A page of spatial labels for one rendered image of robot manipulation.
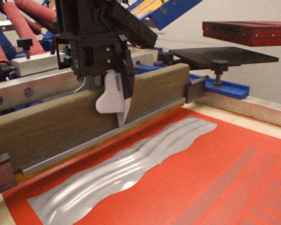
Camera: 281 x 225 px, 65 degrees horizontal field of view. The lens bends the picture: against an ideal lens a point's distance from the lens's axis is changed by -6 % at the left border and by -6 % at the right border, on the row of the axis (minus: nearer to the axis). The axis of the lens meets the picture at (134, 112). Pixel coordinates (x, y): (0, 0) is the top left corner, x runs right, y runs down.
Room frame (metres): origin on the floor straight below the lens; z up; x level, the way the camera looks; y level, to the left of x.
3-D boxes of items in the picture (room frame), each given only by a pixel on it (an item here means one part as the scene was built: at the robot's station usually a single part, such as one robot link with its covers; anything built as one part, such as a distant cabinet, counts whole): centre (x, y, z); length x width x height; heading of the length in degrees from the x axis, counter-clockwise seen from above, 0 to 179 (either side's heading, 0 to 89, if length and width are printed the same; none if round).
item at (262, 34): (1.30, -0.78, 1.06); 0.61 x 0.46 x 0.12; 102
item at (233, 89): (0.58, -0.15, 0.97); 0.30 x 0.05 x 0.07; 42
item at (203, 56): (1.14, -0.05, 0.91); 1.34 x 0.40 x 0.08; 102
